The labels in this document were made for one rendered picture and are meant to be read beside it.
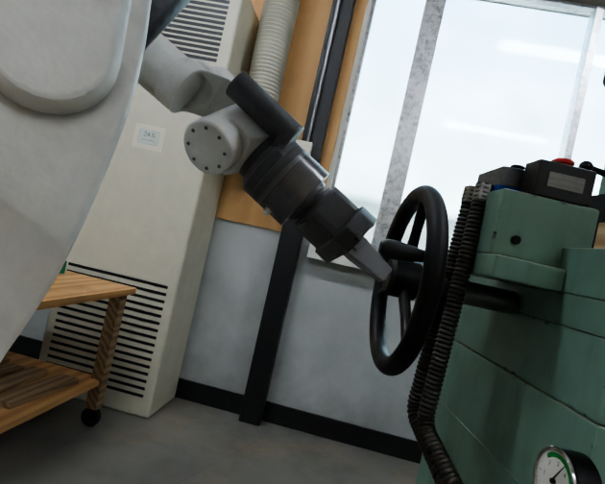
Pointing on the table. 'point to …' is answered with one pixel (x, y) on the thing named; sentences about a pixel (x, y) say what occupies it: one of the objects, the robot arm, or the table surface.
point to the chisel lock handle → (598, 170)
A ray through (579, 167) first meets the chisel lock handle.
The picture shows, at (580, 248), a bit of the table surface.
